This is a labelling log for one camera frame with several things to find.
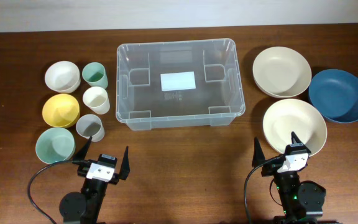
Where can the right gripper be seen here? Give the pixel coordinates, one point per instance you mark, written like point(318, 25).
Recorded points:
point(271, 168)

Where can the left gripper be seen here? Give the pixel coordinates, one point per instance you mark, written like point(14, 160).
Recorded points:
point(123, 171)

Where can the beige large bowl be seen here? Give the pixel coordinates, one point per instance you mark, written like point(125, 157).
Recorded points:
point(281, 72)
point(294, 116)

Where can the dark blue large bowl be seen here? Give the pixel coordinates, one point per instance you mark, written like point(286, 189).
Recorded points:
point(334, 93)

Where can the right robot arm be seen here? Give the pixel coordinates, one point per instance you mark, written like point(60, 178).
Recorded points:
point(302, 202)

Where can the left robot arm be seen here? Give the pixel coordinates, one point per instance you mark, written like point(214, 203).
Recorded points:
point(84, 206)

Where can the clear plastic storage container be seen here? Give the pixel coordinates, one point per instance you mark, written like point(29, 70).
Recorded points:
point(216, 101)

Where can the grey cup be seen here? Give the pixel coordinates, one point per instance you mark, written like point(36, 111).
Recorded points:
point(90, 125)

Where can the mint green small bowl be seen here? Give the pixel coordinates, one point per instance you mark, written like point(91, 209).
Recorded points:
point(54, 145)

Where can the cream white cup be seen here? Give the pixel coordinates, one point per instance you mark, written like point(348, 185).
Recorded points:
point(96, 98)

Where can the yellow small bowl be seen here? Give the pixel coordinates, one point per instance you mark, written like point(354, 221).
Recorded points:
point(61, 111)

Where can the mint green cup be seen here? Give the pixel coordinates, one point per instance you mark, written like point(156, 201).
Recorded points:
point(94, 74)

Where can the white small bowl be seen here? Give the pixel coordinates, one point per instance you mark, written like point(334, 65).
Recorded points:
point(63, 77)

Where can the white label sticker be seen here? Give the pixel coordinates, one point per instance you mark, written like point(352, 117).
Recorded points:
point(177, 81)

